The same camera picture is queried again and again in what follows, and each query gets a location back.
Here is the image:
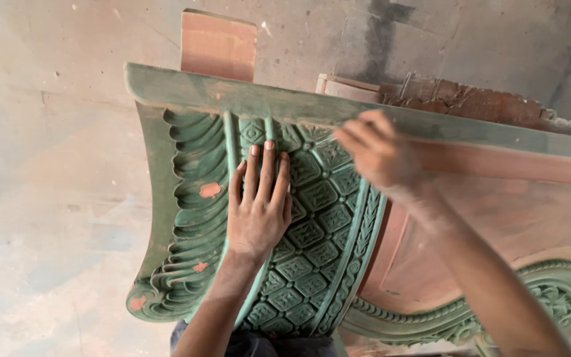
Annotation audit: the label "heap of broken red rubble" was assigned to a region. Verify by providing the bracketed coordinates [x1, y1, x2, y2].
[381, 73, 571, 140]

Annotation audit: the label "pale pink stone block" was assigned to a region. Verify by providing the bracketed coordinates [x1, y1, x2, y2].
[315, 73, 384, 104]

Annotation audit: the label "plain pink stone slab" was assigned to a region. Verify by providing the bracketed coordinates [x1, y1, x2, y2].
[181, 8, 258, 83]

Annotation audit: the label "person's left hand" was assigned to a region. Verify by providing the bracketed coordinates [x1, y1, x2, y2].
[226, 140, 294, 259]

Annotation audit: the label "person's right hand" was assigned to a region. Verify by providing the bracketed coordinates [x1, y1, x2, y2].
[334, 109, 426, 200]

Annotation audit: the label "green painted carved stone piece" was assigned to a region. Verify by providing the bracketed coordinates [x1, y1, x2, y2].
[124, 62, 571, 357]

